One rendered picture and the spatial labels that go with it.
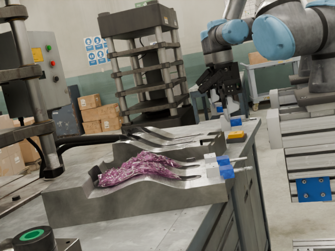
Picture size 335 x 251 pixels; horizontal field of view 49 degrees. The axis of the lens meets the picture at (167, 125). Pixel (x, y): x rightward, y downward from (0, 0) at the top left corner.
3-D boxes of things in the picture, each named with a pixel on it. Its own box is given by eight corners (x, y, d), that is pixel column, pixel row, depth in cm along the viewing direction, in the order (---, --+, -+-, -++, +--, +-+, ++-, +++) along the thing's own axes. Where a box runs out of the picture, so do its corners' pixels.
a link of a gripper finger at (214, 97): (217, 108, 169) (217, 88, 169) (208, 108, 174) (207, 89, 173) (222, 108, 171) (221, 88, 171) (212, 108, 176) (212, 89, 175)
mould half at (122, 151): (227, 149, 151) (221, 117, 149) (212, 170, 127) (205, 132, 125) (121, 158, 170) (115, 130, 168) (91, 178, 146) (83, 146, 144)
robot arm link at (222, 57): (210, 53, 130) (212, 53, 137) (212, 66, 130) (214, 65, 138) (231, 49, 128) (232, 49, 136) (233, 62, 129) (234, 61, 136)
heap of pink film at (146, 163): (182, 164, 120) (178, 141, 119) (181, 182, 103) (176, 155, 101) (106, 177, 122) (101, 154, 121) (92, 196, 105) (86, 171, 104)
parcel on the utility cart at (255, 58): (271, 63, 711) (268, 49, 706) (274, 64, 679) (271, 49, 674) (250, 67, 716) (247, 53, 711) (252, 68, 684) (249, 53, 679)
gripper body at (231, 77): (242, 94, 130) (237, 61, 128) (218, 98, 132) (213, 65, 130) (243, 92, 137) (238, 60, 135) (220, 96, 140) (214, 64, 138)
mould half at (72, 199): (220, 172, 123) (215, 140, 121) (228, 201, 98) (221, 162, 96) (78, 195, 128) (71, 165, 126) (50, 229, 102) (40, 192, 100)
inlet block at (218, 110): (239, 112, 171) (237, 101, 170) (233, 115, 168) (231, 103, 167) (218, 113, 181) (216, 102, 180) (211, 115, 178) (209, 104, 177)
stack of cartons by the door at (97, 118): (125, 126, 819) (117, 89, 805) (120, 129, 787) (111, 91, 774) (90, 131, 840) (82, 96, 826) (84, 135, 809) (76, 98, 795)
